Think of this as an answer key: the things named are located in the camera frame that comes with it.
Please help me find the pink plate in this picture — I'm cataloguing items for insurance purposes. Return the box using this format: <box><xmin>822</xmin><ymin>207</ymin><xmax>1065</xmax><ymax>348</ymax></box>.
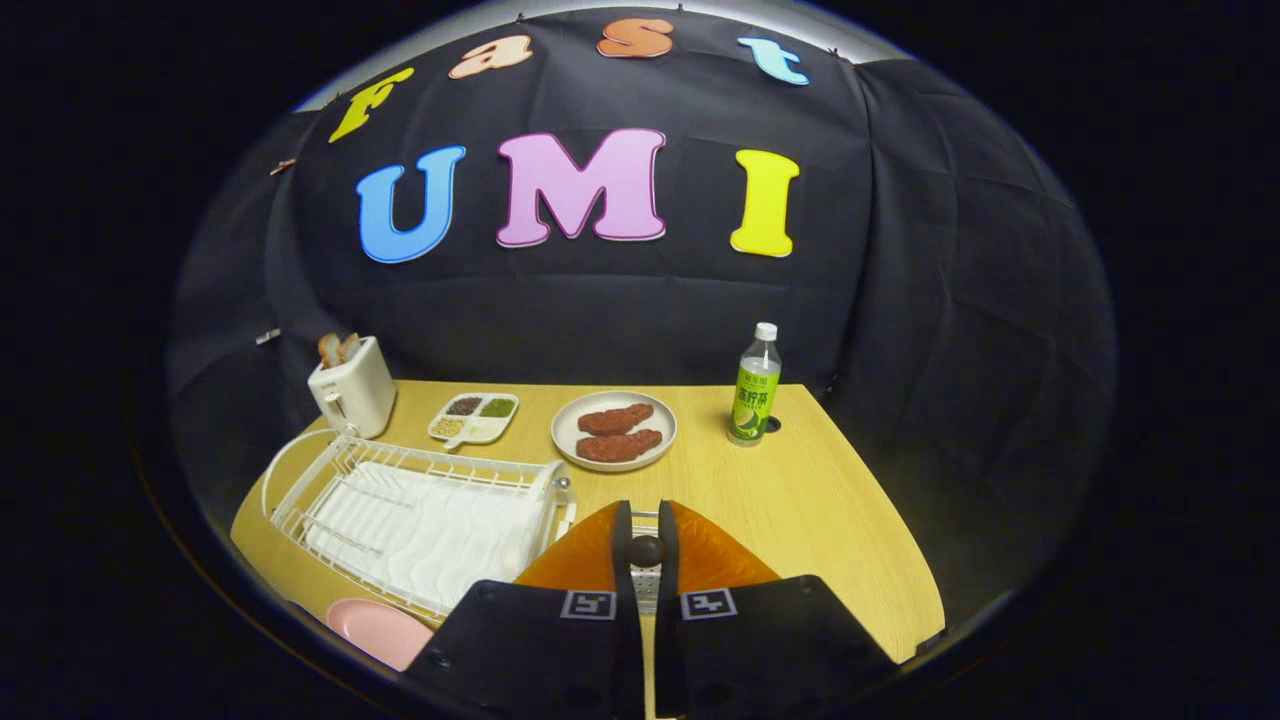
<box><xmin>326</xmin><ymin>598</ymin><xmax>436</xmax><ymax>672</ymax></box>

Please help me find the white ribbed drain mat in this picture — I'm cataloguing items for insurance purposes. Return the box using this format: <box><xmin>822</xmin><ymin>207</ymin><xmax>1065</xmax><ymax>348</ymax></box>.
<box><xmin>305</xmin><ymin>462</ymin><xmax>546</xmax><ymax>611</ymax></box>

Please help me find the white wire dish rack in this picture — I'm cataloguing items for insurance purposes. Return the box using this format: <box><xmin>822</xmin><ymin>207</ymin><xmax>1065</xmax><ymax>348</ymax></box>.
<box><xmin>262</xmin><ymin>428</ymin><xmax>578</xmax><ymax>623</ymax></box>

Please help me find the white plate with meat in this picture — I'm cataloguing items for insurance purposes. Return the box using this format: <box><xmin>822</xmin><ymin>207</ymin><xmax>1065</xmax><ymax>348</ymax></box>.
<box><xmin>551</xmin><ymin>390</ymin><xmax>678</xmax><ymax>473</ymax></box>

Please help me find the white divided dish with beans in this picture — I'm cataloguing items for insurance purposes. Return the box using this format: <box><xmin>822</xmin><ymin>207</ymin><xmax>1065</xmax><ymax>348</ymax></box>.
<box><xmin>428</xmin><ymin>393</ymin><xmax>520</xmax><ymax>450</ymax></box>

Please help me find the metal wire basket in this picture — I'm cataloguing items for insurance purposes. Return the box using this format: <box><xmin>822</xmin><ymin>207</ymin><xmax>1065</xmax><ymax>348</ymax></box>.
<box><xmin>630</xmin><ymin>510</ymin><xmax>663</xmax><ymax>615</ymax></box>

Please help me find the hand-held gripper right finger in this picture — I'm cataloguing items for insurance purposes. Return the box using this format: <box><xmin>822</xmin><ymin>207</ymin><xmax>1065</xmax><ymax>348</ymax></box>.
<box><xmin>655</xmin><ymin>500</ymin><xmax>901</xmax><ymax>720</ymax></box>

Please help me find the green label drink bottle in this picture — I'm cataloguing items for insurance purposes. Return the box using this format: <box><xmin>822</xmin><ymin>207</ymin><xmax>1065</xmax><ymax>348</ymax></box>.
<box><xmin>728</xmin><ymin>322</ymin><xmax>783</xmax><ymax>447</ymax></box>

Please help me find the white toaster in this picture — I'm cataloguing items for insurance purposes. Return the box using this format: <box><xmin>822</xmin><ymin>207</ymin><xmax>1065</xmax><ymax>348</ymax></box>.
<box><xmin>308</xmin><ymin>335</ymin><xmax>397</xmax><ymax>440</ymax></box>

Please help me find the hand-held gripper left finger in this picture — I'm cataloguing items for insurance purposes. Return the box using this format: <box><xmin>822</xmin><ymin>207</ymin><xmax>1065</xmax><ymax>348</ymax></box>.
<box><xmin>400</xmin><ymin>500</ymin><xmax>641</xmax><ymax>720</ymax></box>

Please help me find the brown meat piece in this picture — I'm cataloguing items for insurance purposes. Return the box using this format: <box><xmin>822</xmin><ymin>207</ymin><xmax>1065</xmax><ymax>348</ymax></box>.
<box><xmin>575</xmin><ymin>429</ymin><xmax>664</xmax><ymax>463</ymax></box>
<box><xmin>577</xmin><ymin>403</ymin><xmax>655</xmax><ymax>436</ymax></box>

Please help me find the black backdrop cloth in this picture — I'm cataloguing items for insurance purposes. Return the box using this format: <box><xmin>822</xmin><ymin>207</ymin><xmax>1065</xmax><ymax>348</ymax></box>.
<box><xmin>165</xmin><ymin>8</ymin><xmax>1119</xmax><ymax>601</ymax></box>

